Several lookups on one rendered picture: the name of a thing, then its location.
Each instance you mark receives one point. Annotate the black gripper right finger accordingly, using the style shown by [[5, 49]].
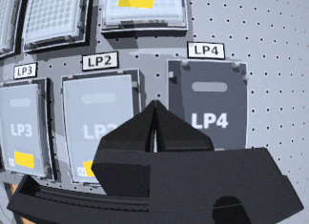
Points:
[[175, 135]]

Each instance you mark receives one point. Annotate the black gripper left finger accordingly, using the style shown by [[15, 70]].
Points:
[[134, 134]]

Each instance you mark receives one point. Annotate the grey perforated base plate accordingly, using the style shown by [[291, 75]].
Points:
[[272, 36]]

